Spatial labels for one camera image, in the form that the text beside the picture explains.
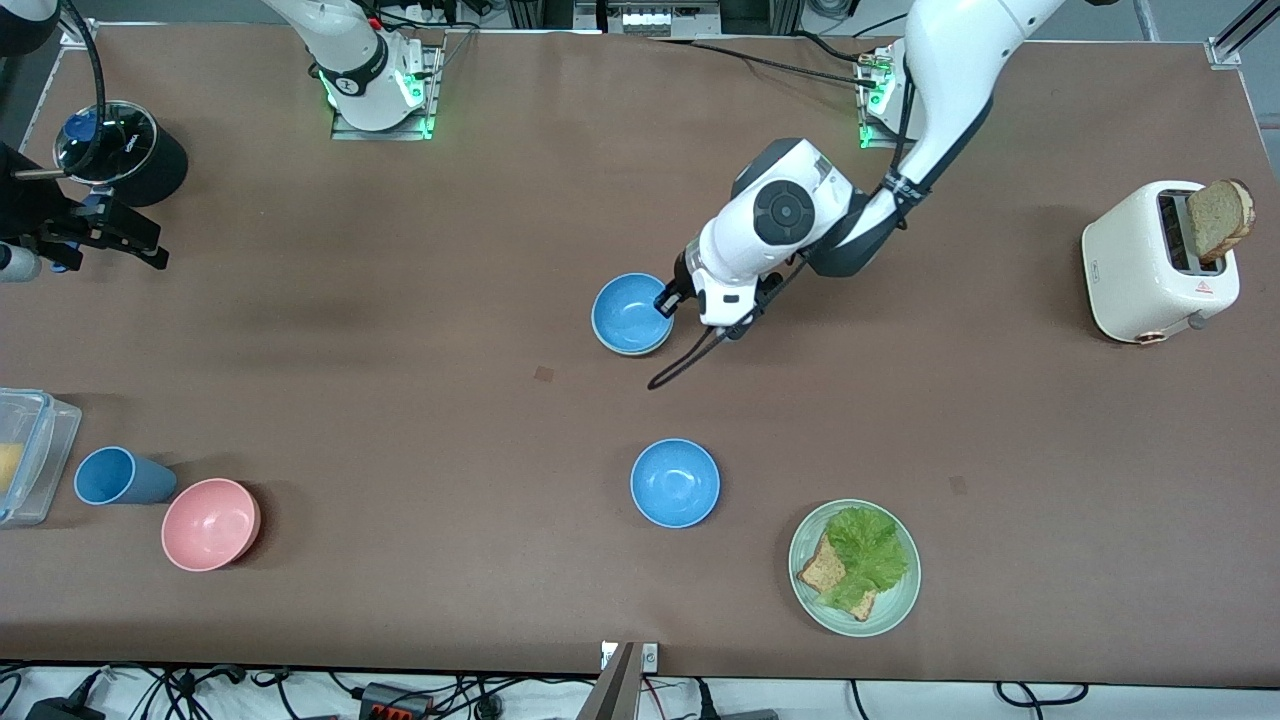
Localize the green bowl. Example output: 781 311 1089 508
590 273 678 359

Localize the pink bowl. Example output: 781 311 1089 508
161 477 264 573

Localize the glass lid blue knob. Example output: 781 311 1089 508
53 100 159 187

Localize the clear plastic food container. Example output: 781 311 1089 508
0 387 84 528

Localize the blue cup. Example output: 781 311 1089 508
73 445 180 507

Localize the white power strip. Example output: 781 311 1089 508
600 0 723 39

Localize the green lettuce leaf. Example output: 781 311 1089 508
814 506 912 614

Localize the seeded bread slice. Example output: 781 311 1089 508
796 534 882 624

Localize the pale green plate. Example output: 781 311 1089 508
787 498 923 639

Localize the grey metal pole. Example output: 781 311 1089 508
576 642 643 720

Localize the cream white toaster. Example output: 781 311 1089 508
1081 179 1242 346

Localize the black power adapter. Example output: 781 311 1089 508
24 697 107 720

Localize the black orange connector box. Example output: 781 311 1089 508
358 682 438 720

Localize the brown toast slice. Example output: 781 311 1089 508
1186 177 1257 267

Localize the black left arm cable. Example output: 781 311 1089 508
646 60 919 392

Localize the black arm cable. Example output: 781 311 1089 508
58 0 109 179
646 60 919 392

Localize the black pot blue handle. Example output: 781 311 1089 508
48 100 190 274

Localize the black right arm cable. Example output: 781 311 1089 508
58 0 109 179

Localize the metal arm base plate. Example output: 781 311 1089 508
857 42 931 152
331 40 446 142

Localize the silver metal bracket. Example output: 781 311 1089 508
599 641 661 673

